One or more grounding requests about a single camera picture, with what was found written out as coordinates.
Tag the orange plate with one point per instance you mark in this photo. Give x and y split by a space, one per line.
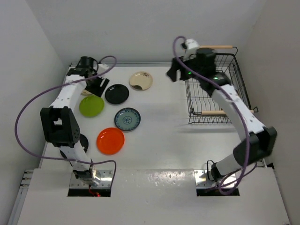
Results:
110 141

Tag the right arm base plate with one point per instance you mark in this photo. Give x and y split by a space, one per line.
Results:
202 181

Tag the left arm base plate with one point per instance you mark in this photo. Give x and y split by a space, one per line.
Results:
101 179

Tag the glossy black plate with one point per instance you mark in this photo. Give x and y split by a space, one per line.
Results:
117 94

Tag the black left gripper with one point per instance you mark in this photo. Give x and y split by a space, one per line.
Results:
97 90

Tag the green plate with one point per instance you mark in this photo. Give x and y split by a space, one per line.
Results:
91 106

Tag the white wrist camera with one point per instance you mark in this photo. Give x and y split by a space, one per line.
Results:
103 69
190 46

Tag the cream plate left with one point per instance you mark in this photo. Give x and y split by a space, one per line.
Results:
86 93

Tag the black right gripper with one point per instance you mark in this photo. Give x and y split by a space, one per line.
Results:
176 65

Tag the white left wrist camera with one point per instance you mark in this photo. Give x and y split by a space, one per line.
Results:
103 69

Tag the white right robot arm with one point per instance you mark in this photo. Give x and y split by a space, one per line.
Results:
256 140

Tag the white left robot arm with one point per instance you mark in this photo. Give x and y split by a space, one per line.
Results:
60 126

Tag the cream plate with black mark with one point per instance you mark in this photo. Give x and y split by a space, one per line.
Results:
141 80

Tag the matte black plate near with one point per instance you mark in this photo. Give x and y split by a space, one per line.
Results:
84 143

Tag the blue floral plate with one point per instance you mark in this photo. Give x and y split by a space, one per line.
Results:
127 119

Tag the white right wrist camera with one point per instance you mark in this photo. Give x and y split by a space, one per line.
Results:
190 46

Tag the black wire dish rack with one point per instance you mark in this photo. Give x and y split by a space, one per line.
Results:
204 110

